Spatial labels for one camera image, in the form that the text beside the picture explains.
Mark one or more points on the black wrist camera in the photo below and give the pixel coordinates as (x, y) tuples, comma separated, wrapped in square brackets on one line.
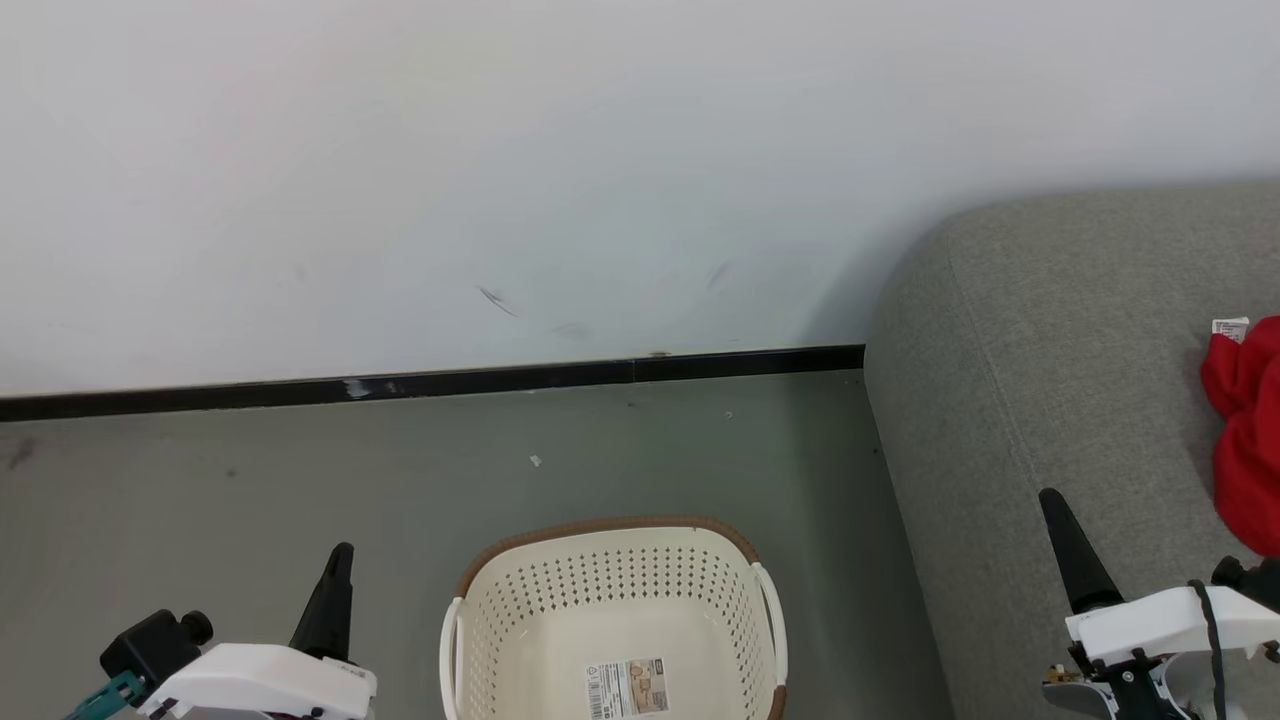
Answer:
[(150, 645), (1250, 580)]

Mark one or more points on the printed basket label sticker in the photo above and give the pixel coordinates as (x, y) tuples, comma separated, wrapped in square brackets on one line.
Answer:
[(628, 688)]

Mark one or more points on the black wall baseboard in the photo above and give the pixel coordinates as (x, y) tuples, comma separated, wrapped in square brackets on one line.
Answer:
[(300, 390)]

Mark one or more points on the red and white jacket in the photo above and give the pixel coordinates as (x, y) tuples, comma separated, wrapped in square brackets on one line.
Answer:
[(1250, 450)]

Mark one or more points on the grey fabric sofa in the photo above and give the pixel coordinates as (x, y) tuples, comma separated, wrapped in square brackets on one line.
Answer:
[(1050, 400)]

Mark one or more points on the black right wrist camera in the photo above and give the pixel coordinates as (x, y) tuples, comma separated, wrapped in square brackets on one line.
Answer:
[(1250, 580)]

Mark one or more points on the cream laundry basket brown rim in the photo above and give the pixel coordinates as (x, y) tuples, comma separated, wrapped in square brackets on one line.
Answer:
[(520, 650)]

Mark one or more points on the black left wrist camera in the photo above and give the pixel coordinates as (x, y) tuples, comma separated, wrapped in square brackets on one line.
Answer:
[(150, 645)]

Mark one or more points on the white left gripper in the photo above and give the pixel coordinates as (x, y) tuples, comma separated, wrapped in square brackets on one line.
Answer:
[(260, 685)]

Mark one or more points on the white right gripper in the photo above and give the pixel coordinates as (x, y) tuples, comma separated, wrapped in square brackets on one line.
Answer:
[(1150, 625)]

